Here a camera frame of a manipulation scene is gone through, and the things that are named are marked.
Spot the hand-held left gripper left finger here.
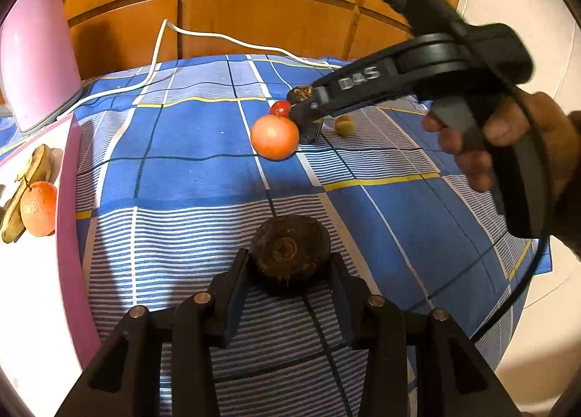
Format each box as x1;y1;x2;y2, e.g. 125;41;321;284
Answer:
54;248;250;417

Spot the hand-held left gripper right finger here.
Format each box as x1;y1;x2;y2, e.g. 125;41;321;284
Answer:
329;251;523;417

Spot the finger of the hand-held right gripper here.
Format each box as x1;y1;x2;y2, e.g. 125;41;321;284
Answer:
289;83;350;127

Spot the dark brown round fruit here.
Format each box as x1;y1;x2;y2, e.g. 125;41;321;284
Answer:
249;214;332;295
286;85;316;105

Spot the tall cut dark stalk piece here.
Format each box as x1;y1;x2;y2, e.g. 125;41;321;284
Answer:
297;120;324;145

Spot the stemless orange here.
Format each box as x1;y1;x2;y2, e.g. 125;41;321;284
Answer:
251;115;300;161

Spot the pink-rimmed white tray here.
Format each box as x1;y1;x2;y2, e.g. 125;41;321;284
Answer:
0;114;103;409

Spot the orange with thin stem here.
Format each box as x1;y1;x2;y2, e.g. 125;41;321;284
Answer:
20;180;59;237

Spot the spotted yellow banana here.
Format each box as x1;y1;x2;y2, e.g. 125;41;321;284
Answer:
0;143;55;244

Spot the person's right forearm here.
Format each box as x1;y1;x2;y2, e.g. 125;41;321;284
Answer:
551;110;581;263

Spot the person's right hand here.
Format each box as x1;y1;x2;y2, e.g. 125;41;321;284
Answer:
421;90;575;201

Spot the blue plaid tablecloth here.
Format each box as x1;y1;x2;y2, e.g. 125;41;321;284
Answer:
0;54;552;417

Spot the grey kettle base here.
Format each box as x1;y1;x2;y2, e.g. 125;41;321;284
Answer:
17;85;85;136

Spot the pink electric kettle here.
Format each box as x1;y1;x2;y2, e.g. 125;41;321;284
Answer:
0;0;83;134

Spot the white power cord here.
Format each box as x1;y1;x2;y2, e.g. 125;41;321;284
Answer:
54;19;346;120

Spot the black cable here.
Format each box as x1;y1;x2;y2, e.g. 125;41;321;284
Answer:
470;85;552;341

